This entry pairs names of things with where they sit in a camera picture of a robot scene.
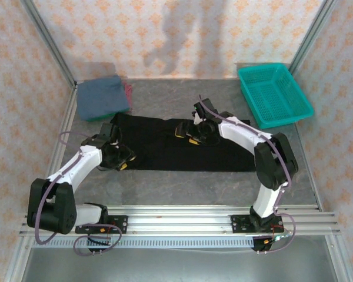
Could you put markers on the aluminium mounting rail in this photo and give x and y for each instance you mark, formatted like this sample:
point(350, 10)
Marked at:
point(179, 220)

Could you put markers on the folded pink t-shirt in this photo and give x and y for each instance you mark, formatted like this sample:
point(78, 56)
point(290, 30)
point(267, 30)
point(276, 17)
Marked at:
point(128, 91)

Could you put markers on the teal plastic basket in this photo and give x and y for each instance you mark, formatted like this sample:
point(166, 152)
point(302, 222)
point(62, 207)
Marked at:
point(270, 94)

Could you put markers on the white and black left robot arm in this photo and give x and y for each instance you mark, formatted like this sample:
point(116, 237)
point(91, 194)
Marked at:
point(82, 164)

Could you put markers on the aluminium frame post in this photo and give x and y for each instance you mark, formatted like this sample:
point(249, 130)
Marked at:
point(310, 38)
point(48, 44)

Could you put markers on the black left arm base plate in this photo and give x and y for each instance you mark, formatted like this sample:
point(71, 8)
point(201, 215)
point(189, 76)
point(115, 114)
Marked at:
point(120, 223)

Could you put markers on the black t-shirt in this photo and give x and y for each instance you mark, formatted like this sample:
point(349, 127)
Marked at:
point(164, 152)

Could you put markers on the grey metal panel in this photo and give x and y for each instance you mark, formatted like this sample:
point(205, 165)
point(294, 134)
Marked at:
point(179, 265)

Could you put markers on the aluminium table edge rail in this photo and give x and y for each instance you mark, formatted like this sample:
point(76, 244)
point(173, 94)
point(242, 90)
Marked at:
point(336, 252)
point(61, 132)

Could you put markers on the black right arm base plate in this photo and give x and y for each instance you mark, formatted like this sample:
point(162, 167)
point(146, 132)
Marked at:
point(238, 223)

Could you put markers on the folded blue t-shirt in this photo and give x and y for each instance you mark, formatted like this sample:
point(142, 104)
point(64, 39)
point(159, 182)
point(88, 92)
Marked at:
point(101, 97)

